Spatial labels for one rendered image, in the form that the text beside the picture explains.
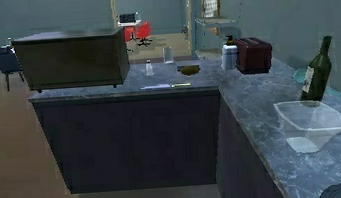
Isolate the brown potato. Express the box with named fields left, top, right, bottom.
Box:
left=176, top=64, right=202, bottom=77

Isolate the small clear salt shaker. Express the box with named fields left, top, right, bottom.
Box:
left=145, top=59, right=155, bottom=78

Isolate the clear drinking glass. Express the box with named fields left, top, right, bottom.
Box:
left=162, top=46, right=175, bottom=65

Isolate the dark kitchen counter cabinet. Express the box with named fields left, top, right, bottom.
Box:
left=25, top=48, right=341, bottom=198

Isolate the red office chair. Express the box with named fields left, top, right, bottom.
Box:
left=123, top=20, right=154, bottom=49

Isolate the white soap dispenser bottle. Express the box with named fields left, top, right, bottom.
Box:
left=219, top=34, right=240, bottom=71

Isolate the white desk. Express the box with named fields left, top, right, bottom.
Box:
left=117, top=19, right=143, bottom=28

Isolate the black box on desk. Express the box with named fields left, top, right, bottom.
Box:
left=118, top=12, right=136, bottom=24

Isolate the dark red toaster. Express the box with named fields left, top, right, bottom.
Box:
left=232, top=35, right=275, bottom=76

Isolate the window with blind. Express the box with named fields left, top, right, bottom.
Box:
left=201, top=0, right=224, bottom=20

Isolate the black microwave oven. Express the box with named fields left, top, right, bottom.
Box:
left=10, top=26, right=133, bottom=96

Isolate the teal plate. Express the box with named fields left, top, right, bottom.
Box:
left=292, top=67, right=310, bottom=84

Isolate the clear glass bowl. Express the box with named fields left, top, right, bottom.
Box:
left=273, top=97, right=341, bottom=156

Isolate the green wine bottle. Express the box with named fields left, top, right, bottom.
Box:
left=296, top=35, right=337, bottom=104

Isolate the dark blue chair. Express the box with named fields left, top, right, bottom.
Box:
left=0, top=44, right=26, bottom=93

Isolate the knife with yellow handle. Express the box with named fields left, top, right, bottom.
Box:
left=140, top=82, right=192, bottom=91

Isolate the grey wall shelf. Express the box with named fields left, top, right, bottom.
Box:
left=194, top=14, right=242, bottom=30

